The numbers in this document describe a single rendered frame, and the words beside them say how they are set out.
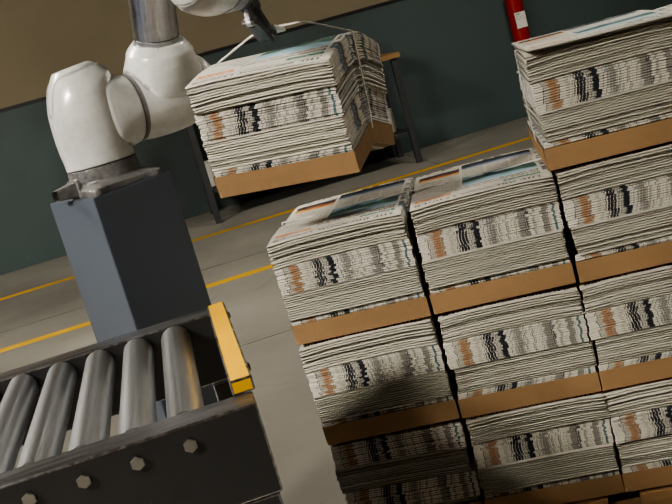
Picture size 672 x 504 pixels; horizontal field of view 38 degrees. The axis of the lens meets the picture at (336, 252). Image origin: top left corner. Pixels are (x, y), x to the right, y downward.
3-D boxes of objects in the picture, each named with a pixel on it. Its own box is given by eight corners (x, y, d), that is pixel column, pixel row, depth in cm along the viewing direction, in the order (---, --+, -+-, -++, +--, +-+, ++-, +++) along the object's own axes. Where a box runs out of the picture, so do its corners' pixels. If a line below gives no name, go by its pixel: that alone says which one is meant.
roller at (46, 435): (41, 372, 163) (61, 394, 165) (2, 484, 118) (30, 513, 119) (65, 353, 164) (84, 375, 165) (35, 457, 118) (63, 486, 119)
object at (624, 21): (512, 47, 215) (510, 42, 215) (643, 11, 211) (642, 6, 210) (525, 56, 180) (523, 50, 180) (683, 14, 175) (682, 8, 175)
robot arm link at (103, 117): (54, 175, 219) (22, 78, 214) (127, 152, 229) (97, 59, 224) (81, 172, 206) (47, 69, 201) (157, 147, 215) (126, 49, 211)
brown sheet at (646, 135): (530, 143, 223) (526, 124, 222) (659, 111, 218) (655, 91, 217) (547, 171, 186) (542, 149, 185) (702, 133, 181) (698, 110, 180)
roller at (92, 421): (80, 356, 164) (94, 381, 165) (56, 460, 119) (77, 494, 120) (107, 342, 165) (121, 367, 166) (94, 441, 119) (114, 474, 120)
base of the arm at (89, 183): (38, 207, 216) (30, 183, 215) (122, 178, 230) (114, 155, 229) (78, 203, 203) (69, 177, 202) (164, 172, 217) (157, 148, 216)
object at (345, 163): (243, 168, 204) (236, 149, 202) (375, 142, 195) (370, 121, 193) (219, 198, 190) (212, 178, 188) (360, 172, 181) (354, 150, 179)
